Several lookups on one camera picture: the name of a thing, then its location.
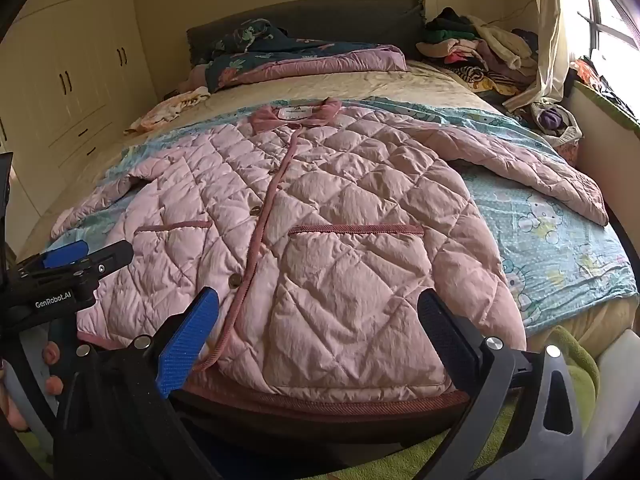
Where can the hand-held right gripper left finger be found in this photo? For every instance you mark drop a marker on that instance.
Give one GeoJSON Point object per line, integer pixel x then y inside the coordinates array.
{"type": "Point", "coordinates": [187, 342]}

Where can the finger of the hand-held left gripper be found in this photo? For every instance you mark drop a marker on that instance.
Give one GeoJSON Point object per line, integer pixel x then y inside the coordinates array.
{"type": "Point", "coordinates": [65, 256]}
{"type": "Point", "coordinates": [107, 259]}

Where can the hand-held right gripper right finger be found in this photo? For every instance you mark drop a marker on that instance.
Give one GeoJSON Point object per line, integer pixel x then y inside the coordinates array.
{"type": "Point", "coordinates": [447, 342]}

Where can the pink quilted jacket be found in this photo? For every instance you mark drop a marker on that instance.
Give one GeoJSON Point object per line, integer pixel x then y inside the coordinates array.
{"type": "Point", "coordinates": [325, 210]}

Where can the bag of clothes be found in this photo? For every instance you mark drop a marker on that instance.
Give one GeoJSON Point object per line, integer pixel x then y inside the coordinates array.
{"type": "Point", "coordinates": [555, 122]}

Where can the pile of mixed clothes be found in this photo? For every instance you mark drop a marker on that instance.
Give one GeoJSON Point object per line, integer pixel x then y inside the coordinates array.
{"type": "Point", "coordinates": [480, 45]}

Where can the clothes on window sill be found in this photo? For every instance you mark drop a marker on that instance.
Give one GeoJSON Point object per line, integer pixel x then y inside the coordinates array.
{"type": "Point", "coordinates": [600, 82]}

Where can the person's left hand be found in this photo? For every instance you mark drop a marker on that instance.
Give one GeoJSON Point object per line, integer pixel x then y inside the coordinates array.
{"type": "Point", "coordinates": [51, 355]}

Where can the green fleece blanket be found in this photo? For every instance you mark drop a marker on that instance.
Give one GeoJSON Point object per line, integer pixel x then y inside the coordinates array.
{"type": "Point", "coordinates": [582, 362]}

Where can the blue cartoon printed sheet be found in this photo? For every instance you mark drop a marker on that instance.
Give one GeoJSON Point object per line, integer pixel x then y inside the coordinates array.
{"type": "Point", "coordinates": [550, 240]}

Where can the small pale floral cloth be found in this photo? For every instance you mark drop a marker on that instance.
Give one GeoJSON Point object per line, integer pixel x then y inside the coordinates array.
{"type": "Point", "coordinates": [165, 107]}

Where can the white object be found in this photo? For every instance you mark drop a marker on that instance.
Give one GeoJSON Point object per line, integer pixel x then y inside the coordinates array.
{"type": "Point", "coordinates": [612, 385]}

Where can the cream wardrobe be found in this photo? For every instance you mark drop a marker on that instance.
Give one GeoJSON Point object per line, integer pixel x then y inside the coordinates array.
{"type": "Point", "coordinates": [65, 75]}

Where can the pink pillow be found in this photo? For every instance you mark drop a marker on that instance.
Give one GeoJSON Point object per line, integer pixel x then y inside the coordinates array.
{"type": "Point", "coordinates": [197, 76]}

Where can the dark floral quilt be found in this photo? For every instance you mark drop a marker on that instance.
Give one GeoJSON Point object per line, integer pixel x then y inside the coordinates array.
{"type": "Point", "coordinates": [280, 60]}

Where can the grey bed headboard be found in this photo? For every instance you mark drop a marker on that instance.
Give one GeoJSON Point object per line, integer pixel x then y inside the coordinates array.
{"type": "Point", "coordinates": [320, 20]}

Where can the cream curtain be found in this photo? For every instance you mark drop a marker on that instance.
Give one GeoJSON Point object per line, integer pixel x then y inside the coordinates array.
{"type": "Point", "coordinates": [547, 35]}

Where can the window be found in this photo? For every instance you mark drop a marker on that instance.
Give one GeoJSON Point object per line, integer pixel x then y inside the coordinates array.
{"type": "Point", "coordinates": [612, 5]}

